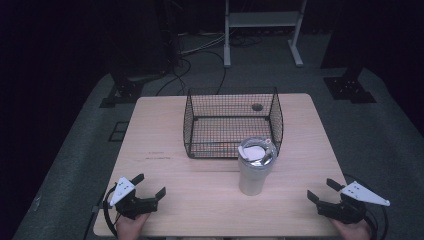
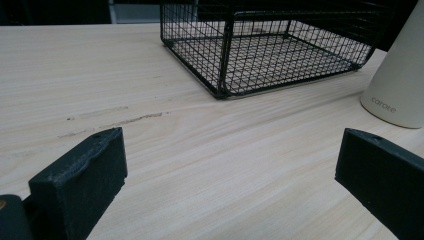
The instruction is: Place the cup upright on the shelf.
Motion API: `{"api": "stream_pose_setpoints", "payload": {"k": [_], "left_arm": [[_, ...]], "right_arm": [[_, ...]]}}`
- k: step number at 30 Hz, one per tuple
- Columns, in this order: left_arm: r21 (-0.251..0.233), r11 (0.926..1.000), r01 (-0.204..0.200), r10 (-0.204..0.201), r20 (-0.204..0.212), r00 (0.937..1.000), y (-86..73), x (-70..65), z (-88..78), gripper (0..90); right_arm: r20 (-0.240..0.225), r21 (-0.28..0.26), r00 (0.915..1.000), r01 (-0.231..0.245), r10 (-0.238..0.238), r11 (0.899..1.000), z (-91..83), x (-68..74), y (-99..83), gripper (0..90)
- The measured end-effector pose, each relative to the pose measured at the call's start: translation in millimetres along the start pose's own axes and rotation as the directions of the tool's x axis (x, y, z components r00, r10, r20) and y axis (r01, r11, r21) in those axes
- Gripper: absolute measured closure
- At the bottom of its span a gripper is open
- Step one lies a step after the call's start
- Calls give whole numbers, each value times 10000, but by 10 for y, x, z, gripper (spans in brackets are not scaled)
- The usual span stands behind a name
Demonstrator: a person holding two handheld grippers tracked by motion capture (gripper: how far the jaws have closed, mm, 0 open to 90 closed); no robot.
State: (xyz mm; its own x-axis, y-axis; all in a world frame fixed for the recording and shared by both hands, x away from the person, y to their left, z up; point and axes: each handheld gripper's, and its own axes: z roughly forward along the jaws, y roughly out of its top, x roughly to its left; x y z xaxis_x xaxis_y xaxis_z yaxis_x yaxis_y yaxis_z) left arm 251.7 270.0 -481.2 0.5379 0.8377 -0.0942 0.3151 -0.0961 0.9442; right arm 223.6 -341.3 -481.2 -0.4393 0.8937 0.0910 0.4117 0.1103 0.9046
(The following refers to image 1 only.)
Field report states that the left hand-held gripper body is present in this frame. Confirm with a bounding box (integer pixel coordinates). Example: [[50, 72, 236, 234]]
[[109, 176, 159, 221]]

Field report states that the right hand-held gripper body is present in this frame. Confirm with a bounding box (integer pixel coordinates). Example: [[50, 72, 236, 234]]
[[315, 180, 391, 225]]

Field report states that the white tumbler with clear lid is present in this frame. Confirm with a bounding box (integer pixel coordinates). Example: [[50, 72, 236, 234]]
[[237, 136, 279, 197]]

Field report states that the black wire basket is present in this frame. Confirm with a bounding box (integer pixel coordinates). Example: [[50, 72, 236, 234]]
[[182, 86, 285, 160]]

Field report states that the person's right hand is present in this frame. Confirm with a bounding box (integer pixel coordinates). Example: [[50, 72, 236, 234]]
[[329, 217, 372, 240]]

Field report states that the person's left hand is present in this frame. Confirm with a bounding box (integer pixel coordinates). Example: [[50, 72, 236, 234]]
[[115, 213, 151, 240]]

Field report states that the black stand base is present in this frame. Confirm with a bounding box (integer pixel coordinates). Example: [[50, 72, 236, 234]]
[[99, 75, 145, 109], [322, 65, 378, 105]]

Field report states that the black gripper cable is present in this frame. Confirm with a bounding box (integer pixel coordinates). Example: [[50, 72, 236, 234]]
[[343, 173, 390, 240], [102, 185, 120, 238]]

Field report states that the black floor cable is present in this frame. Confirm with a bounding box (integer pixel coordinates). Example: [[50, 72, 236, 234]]
[[155, 49, 228, 97]]

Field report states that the light grey floor cable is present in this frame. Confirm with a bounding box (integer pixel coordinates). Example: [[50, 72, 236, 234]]
[[178, 31, 228, 56]]

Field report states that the white metal stand frame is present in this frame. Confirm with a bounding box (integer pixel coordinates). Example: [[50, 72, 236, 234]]
[[223, 0, 308, 69]]

